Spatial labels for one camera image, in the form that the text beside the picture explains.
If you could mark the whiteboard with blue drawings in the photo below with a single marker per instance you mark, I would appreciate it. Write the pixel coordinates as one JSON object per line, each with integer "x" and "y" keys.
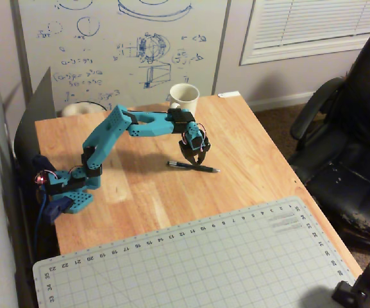
{"x": 123, "y": 48}

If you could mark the white round roll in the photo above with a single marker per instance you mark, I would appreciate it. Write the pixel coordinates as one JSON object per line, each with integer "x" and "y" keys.
{"x": 81, "y": 108}

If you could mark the grey cutting mat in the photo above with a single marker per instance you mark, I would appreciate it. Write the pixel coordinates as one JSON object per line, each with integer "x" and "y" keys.
{"x": 200, "y": 260}

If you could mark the dark ballpoint pen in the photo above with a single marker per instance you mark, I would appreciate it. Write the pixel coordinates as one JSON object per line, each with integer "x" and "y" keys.
{"x": 193, "y": 167}

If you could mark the white ceramic mug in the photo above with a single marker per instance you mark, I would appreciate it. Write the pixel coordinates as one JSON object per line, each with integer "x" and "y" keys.
{"x": 183, "y": 97}

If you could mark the dark blue table clamp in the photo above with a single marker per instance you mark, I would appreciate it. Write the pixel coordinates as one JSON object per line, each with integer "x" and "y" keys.
{"x": 51, "y": 195}

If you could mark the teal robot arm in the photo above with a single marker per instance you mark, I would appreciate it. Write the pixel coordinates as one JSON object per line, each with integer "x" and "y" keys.
{"x": 107, "y": 136}

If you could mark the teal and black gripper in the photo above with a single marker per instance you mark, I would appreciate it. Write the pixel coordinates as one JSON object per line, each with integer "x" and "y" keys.
{"x": 192, "y": 156}

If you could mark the dark grey flat panel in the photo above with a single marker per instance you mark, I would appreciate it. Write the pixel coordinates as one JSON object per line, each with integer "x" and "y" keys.
{"x": 32, "y": 128}

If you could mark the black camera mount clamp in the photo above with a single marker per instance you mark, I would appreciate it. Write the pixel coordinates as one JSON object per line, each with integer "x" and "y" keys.
{"x": 362, "y": 285}

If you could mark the white window blinds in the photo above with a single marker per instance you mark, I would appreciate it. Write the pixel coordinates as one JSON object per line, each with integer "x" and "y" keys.
{"x": 313, "y": 27}

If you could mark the black leather office chair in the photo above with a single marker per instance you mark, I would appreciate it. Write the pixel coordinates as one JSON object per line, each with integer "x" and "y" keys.
{"x": 348, "y": 144}

